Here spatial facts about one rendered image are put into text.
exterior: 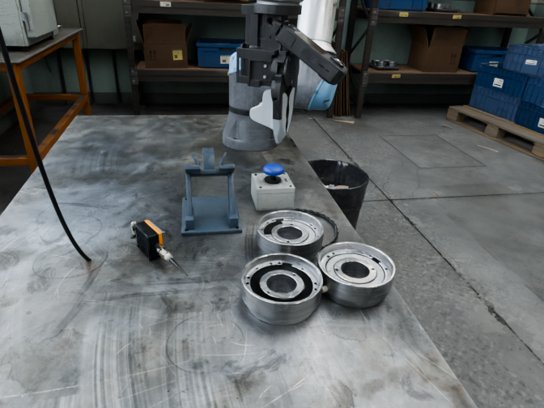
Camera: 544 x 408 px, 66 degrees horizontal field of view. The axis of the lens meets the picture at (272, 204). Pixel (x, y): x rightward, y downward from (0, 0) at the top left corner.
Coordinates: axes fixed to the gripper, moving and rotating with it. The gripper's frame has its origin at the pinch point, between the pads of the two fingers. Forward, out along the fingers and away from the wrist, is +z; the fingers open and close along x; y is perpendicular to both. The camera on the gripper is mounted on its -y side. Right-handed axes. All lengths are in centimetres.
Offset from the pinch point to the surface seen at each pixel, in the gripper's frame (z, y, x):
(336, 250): 11.8, -13.3, 12.4
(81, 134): 15, 60, -17
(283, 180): 10.2, 0.6, -4.1
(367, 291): 11.4, -19.1, 20.6
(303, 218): 11.6, -6.3, 5.7
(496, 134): 88, -92, -349
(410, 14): -4, 4, -375
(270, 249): 12.2, -4.2, 15.6
